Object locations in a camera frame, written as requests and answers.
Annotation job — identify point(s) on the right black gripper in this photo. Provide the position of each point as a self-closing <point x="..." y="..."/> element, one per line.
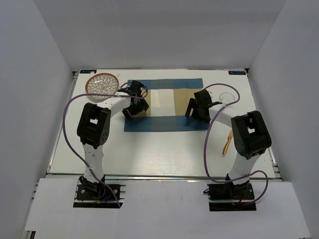
<point x="193" y="105"/>

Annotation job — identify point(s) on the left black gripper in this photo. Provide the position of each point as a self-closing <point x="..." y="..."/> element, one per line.
<point x="141" y="105"/>

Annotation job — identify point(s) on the clear drinking glass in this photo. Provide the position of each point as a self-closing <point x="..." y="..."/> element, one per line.
<point x="226" y="98"/>

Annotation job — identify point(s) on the blue beige white cloth napkin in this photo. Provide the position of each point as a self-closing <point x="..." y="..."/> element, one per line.
<point x="168" y="100"/>

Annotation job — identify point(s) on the floral ceramic plate orange rim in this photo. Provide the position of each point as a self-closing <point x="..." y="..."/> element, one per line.
<point x="101" y="86"/>

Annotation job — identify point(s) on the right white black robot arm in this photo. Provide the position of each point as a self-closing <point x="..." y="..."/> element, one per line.
<point x="250" y="134"/>

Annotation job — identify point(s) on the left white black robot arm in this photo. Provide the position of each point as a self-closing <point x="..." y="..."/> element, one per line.
<point x="94" y="127"/>

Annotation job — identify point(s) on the gold knife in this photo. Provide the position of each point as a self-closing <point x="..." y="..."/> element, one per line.
<point x="226" y="146"/>

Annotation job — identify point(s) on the right blue table sticker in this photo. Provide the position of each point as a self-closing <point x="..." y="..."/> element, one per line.
<point x="236" y="72"/>

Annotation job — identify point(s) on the blue table sticker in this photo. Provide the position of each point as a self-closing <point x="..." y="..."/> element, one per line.
<point x="236" y="72"/>
<point x="87" y="71"/>

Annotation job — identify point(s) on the left blue table sticker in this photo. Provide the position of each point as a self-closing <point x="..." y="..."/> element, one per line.
<point x="87" y="71"/>

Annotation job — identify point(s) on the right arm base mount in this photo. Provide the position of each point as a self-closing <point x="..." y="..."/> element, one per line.
<point x="228" y="198"/>

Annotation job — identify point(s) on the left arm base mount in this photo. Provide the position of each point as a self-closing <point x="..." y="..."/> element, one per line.
<point x="98" y="196"/>

